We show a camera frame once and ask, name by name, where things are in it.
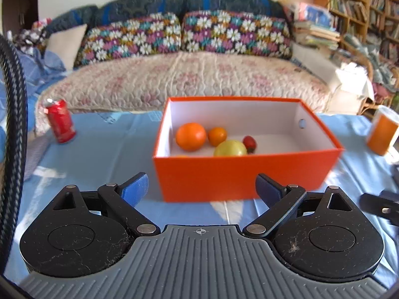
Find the white cloth-covered side table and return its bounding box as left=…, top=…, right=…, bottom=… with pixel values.
left=291, top=42, right=375, bottom=116

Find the blue striped blanket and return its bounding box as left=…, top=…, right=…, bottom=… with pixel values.
left=15, top=50, right=67, bottom=100

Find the dark blue patterned sofa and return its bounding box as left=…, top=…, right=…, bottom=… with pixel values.
left=34, top=0, right=332, bottom=136

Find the yellow-green apple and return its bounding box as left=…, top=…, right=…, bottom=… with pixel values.
left=213, top=140, right=248, bottom=157

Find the large orange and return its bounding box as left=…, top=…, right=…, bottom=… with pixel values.
left=175, top=122, right=207, bottom=150

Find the dark wooden door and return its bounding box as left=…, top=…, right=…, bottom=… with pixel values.
left=15, top=0, right=39, bottom=36

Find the pink quilted sofa cover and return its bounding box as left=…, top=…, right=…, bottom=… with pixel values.
left=34, top=51, right=332, bottom=136

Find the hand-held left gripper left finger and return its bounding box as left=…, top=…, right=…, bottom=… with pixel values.
left=47, top=172, right=161, bottom=237

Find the orange cylindrical container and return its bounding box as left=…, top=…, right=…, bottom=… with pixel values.
left=366, top=106, right=399, bottom=156

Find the red soda can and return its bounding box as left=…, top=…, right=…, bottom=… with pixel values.
left=44, top=98, right=77, bottom=144

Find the stack of books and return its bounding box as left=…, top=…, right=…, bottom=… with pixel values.
left=293, top=20, right=342, bottom=50

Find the blue printed tablecloth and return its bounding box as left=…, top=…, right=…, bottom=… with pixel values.
left=4, top=112, right=399, bottom=287

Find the pile of clothes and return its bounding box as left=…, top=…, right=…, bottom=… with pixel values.
left=343, top=34, right=399, bottom=94

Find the white pillow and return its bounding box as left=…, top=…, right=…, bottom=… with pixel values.
left=45, top=23, right=88, bottom=71

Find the red tomato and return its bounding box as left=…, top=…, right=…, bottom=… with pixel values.
left=243, top=135, right=257, bottom=154

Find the orange cardboard box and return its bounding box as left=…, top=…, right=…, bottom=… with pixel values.
left=152, top=96, right=344, bottom=202

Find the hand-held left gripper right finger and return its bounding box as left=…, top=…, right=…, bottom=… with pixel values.
left=242, top=173, right=359, bottom=238

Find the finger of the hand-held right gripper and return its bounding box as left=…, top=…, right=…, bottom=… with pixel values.
left=360, top=190, right=399, bottom=222

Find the dark floral cloth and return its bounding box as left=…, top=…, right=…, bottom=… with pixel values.
left=14, top=19, right=53, bottom=53

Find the wooden bookshelf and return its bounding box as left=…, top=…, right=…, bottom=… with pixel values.
left=327, top=0, right=399, bottom=57

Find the small orange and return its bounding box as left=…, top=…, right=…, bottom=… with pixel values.
left=208, top=127, right=228, bottom=147

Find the wicker chair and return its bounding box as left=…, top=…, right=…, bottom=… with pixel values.
left=340, top=34, right=399, bottom=116

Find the floral cushion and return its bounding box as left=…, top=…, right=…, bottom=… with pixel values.
left=75, top=13, right=182, bottom=68
left=181, top=10, right=294, bottom=60

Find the black braided cable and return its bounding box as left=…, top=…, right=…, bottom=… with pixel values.
left=0, top=33, right=28, bottom=275

